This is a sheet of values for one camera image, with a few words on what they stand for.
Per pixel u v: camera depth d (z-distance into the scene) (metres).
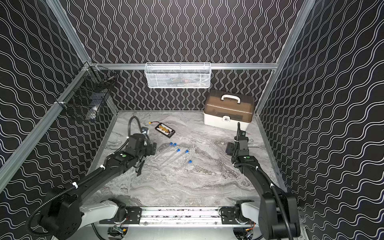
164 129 1.08
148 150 0.76
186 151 0.98
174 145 1.00
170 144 1.01
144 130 0.73
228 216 0.74
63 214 0.40
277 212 0.41
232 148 0.79
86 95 0.93
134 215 0.74
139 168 0.88
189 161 0.93
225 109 0.95
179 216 0.76
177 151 0.98
